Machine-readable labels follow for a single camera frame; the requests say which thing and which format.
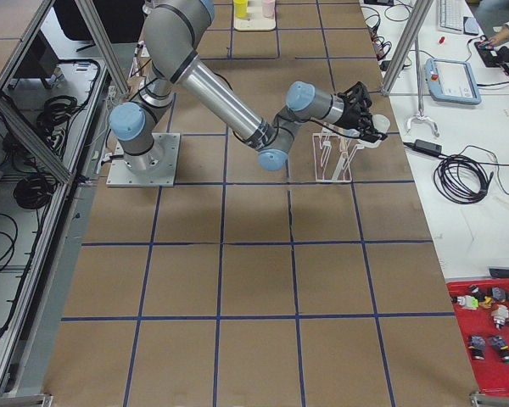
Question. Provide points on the aluminium frame post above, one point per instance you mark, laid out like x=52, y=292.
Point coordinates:
x=408, y=36

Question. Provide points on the pink plastic cup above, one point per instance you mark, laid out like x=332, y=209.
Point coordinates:
x=268, y=8

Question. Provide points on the black power adapter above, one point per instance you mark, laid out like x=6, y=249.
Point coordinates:
x=428, y=148

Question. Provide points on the teach pendant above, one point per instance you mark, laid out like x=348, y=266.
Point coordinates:
x=451, y=81

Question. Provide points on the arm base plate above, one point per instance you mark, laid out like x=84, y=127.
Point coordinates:
x=157, y=168

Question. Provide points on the red parts tray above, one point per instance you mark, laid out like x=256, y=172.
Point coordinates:
x=482, y=311

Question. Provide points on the pale green white cup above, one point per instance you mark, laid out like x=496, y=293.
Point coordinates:
x=381, y=123

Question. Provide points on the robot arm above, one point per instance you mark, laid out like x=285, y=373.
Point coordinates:
x=171, y=33

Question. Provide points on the white wire cup rack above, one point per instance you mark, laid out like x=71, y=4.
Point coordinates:
x=333, y=152

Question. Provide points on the yellow plastic cup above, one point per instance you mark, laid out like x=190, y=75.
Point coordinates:
x=240, y=8

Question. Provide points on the cream plastic tray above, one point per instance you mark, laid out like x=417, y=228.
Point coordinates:
x=254, y=22

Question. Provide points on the white keyboard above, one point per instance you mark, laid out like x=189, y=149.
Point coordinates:
x=449, y=16

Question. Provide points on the white claw tool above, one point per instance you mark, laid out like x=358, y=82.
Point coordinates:
x=422, y=120

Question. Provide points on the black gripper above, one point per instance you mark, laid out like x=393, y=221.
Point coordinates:
x=350, y=117

